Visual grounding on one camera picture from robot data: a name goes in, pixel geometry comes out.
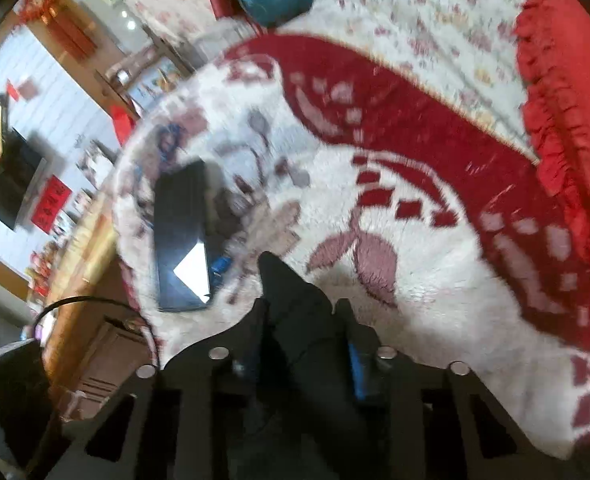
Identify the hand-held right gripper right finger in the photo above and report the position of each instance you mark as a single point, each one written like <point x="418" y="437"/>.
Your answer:
<point x="360" y="372"/>

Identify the red heart ruffled pillow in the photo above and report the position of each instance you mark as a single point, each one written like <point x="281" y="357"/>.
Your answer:
<point x="575" y="110"/>

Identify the black television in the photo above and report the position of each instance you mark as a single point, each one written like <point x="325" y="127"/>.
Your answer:
<point x="12" y="180"/>

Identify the black smartphone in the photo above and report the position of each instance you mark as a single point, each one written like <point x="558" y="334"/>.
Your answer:
<point x="182" y="230"/>

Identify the wooden bedside cabinet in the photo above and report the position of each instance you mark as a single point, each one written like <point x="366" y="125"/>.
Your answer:
<point x="90" y="280"/>

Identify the floral quilt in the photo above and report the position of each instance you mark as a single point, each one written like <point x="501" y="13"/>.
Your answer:
<point x="425" y="20"/>

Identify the black pants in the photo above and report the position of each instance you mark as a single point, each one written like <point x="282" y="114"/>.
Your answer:
<point x="300" y="340"/>

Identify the red and white plush blanket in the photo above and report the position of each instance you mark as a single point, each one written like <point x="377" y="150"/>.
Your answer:
<point x="425" y="285"/>

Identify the wooden picture frame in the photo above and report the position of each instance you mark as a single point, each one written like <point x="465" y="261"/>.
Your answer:
<point x="150" y="80"/>

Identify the red square wall sign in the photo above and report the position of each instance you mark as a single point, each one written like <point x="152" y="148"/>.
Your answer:
<point x="50" y="205"/>

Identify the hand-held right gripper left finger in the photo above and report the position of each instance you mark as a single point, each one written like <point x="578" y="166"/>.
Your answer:
<point x="252" y="335"/>

